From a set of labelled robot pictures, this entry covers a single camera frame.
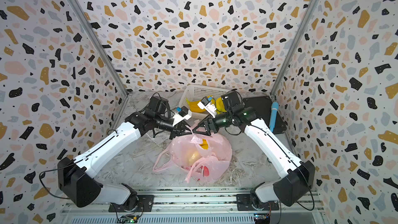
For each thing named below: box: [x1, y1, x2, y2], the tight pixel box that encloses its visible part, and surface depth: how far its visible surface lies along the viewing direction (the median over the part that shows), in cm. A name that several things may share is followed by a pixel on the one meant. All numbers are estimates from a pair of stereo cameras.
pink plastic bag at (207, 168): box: [152, 148, 229, 184], surface depth 81 cm
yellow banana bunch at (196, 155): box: [186, 138, 209, 166], surface depth 84 cm
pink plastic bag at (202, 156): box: [169, 127, 233, 181], surface depth 80 cm
